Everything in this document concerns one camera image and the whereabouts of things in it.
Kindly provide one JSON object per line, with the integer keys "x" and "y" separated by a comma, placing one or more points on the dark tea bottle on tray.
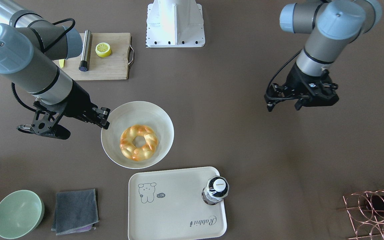
{"x": 215, "y": 190}

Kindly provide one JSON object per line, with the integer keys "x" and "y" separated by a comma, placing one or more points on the copper wire bottle rack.
{"x": 366, "y": 212}

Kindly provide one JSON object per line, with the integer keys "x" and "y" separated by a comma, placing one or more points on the cream rabbit tray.
{"x": 168, "y": 205}

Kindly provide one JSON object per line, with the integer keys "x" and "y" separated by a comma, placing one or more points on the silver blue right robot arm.
{"x": 29, "y": 45}

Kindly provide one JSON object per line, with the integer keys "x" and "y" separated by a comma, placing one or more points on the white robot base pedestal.
{"x": 174, "y": 24}

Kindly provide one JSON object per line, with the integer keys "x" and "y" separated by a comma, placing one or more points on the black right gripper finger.
{"x": 103, "y": 112}
{"x": 102, "y": 121}

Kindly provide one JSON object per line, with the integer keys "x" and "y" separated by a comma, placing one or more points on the mint green bowl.
{"x": 20, "y": 213}

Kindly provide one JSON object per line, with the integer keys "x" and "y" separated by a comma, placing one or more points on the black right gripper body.
{"x": 78, "y": 102}

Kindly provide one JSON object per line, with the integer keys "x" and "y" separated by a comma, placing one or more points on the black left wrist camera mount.
{"x": 276, "y": 93}

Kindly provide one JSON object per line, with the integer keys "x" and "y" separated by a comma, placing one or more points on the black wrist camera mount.
{"x": 276, "y": 93}
{"x": 46, "y": 121}

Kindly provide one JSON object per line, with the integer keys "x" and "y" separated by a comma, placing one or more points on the twisted glazed donut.
{"x": 138, "y": 142}

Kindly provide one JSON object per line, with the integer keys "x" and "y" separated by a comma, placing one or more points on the grey folded cloth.
{"x": 75, "y": 211}

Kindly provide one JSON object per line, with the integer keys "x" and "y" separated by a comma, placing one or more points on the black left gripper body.
{"x": 295, "y": 80}

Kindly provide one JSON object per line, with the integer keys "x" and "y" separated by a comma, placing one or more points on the steel muddler black tip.
{"x": 85, "y": 55}

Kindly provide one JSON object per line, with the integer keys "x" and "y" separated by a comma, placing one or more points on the half lemon slice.
{"x": 103, "y": 49}

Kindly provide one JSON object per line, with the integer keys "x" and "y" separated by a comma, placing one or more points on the white round plate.
{"x": 132, "y": 113}

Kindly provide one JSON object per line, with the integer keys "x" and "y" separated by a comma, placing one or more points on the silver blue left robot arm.
{"x": 331, "y": 27}

